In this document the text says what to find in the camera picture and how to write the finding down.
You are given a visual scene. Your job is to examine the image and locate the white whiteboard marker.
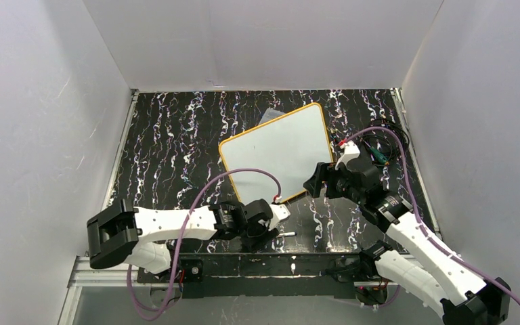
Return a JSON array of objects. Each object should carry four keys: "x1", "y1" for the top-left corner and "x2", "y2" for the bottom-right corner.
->
[{"x1": 277, "y1": 232, "x2": 297, "y2": 238}]

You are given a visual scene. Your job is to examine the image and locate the yellow framed whiteboard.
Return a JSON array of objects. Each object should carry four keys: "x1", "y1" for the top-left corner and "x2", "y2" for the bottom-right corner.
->
[{"x1": 219, "y1": 102, "x2": 334, "y2": 204}]

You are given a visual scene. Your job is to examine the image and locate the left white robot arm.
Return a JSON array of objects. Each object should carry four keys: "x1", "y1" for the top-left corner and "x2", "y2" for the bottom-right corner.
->
[{"x1": 87, "y1": 199, "x2": 290, "y2": 274}]

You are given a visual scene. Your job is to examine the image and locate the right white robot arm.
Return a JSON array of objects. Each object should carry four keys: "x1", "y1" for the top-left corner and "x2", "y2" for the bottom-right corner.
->
[{"x1": 303, "y1": 158, "x2": 510, "y2": 324}]

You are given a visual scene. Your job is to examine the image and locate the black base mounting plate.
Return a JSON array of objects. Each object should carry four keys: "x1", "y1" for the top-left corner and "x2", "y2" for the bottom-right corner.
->
[{"x1": 136, "y1": 253, "x2": 387, "y2": 301}]

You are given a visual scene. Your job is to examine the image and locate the clear plastic compartment box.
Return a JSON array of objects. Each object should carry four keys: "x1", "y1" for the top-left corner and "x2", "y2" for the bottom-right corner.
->
[{"x1": 258, "y1": 108, "x2": 284, "y2": 125}]

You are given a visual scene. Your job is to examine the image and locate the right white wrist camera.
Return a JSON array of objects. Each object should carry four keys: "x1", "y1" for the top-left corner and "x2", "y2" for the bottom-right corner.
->
[{"x1": 334, "y1": 139, "x2": 360, "y2": 170}]

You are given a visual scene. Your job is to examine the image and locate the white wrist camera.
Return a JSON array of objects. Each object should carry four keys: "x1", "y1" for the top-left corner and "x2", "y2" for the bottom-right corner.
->
[
  {"x1": 334, "y1": 139, "x2": 360, "y2": 170},
  {"x1": 268, "y1": 204, "x2": 290, "y2": 230}
]

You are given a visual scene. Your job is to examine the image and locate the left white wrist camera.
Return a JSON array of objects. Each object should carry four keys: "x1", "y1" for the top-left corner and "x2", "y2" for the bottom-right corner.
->
[{"x1": 268, "y1": 204, "x2": 290, "y2": 230}]

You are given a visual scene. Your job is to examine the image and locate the coiled black cable bundle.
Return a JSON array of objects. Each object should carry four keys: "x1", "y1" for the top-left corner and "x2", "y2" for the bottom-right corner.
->
[{"x1": 356, "y1": 118, "x2": 411, "y2": 168}]

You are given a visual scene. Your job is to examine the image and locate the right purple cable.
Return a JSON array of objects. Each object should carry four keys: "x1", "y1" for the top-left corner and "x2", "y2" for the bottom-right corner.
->
[{"x1": 338, "y1": 126, "x2": 520, "y2": 325}]

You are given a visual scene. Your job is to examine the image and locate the aluminium frame rail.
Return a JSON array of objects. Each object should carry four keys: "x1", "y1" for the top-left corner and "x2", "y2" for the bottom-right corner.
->
[{"x1": 68, "y1": 254, "x2": 385, "y2": 287}]

